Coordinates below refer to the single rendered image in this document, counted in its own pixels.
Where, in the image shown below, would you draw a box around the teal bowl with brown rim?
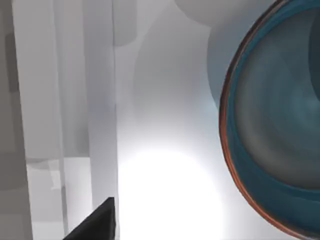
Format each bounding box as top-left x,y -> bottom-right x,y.
218,0 -> 320,240

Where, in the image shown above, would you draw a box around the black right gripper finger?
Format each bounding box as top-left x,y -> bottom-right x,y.
62,196 -> 118,240

